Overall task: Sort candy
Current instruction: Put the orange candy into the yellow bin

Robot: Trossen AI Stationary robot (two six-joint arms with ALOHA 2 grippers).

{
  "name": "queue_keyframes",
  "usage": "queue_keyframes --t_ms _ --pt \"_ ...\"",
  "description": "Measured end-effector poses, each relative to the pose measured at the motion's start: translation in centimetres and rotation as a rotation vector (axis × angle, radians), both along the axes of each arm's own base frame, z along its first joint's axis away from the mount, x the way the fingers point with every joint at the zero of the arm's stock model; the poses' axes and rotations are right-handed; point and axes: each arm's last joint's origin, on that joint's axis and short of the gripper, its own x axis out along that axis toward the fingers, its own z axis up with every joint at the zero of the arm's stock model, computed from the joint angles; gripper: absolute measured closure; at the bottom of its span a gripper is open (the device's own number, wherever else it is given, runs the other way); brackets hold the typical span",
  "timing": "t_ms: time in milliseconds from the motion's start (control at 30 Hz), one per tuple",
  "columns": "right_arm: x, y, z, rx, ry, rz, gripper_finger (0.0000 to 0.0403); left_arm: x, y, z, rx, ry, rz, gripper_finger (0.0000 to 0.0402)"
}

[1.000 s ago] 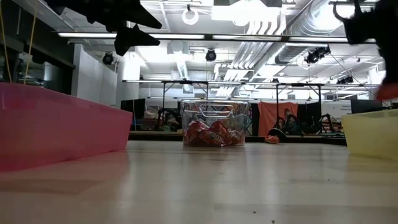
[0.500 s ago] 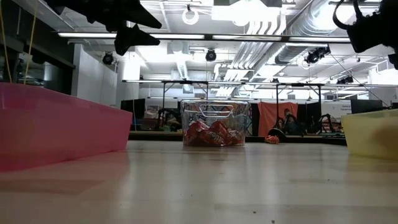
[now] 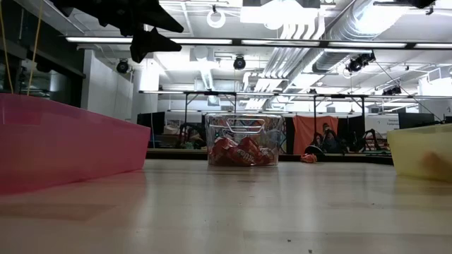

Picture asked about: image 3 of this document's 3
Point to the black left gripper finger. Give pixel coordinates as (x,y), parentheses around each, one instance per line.
(159,16)
(152,42)

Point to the red Skittles candy pack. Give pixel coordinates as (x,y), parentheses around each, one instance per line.
(245,153)
(220,151)
(269,155)

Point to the orange Reese's candy pack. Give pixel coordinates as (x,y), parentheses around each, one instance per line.
(308,158)
(438,167)

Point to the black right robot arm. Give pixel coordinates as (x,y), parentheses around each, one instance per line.
(416,3)

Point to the black ceiling spotlight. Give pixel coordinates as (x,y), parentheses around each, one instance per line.
(356,64)
(122,67)
(239,63)

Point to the black computer monitor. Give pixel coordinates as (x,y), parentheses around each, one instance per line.
(151,122)
(416,120)

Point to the clear plastic bin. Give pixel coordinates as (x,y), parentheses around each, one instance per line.
(243,123)

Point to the pink plastic bin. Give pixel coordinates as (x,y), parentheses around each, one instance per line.
(70,148)

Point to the orange hanging cloth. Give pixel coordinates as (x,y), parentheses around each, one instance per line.
(305,130)

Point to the person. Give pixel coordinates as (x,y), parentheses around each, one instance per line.
(330,141)

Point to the yellow plastic bin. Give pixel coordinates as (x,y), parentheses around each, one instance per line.
(409,151)

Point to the silver ventilation duct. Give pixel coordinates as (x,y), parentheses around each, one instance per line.
(339,56)

